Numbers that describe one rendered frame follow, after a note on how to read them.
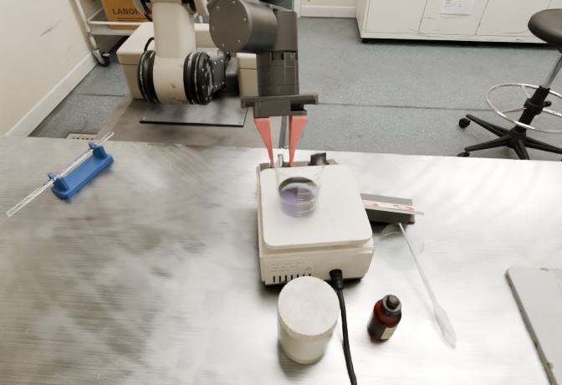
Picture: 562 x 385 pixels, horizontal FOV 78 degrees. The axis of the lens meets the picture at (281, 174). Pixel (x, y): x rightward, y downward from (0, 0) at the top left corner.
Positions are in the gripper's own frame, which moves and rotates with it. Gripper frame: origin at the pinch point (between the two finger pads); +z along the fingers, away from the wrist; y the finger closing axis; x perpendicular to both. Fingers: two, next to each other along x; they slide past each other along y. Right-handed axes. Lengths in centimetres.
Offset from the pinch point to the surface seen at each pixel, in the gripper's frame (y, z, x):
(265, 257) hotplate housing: -2.8, 7.6, -14.5
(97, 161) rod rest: -30.3, 0.5, 8.6
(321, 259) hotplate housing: 3.4, 8.3, -14.5
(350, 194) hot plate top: 7.8, 2.5, -9.8
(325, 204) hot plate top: 4.5, 3.2, -11.0
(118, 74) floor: -100, -20, 198
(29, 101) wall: -129, -7, 147
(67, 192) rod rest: -32.7, 3.8, 2.6
